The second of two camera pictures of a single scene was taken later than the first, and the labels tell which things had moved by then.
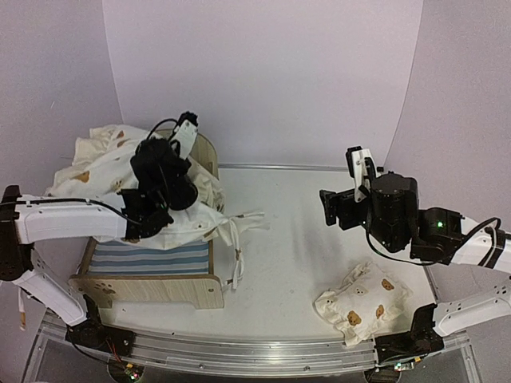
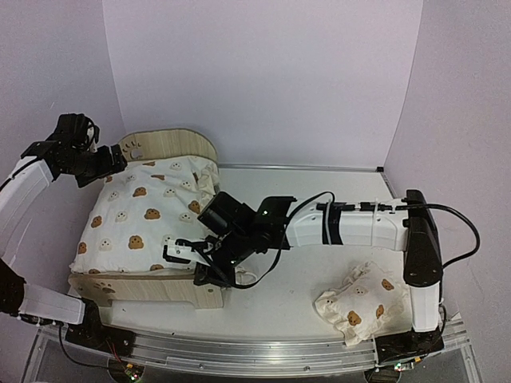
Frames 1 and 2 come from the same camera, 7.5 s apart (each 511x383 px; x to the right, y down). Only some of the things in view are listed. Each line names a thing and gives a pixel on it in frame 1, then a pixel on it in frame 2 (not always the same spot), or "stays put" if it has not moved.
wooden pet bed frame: [116, 272] stays put
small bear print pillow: [366, 302] stays put
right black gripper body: [382, 234] to [237, 249]
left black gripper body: [188, 188] to [85, 168]
